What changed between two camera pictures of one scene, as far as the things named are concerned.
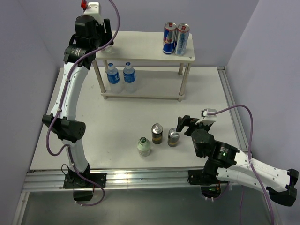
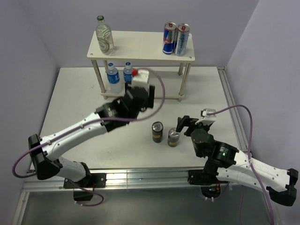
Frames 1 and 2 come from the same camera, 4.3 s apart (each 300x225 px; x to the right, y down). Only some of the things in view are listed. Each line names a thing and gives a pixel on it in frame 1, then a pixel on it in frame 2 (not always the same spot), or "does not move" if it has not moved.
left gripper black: [107, 36] -> [150, 98]
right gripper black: [187, 121] does not move
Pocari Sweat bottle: [113, 75] does not move
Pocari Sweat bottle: [129, 78] does not move
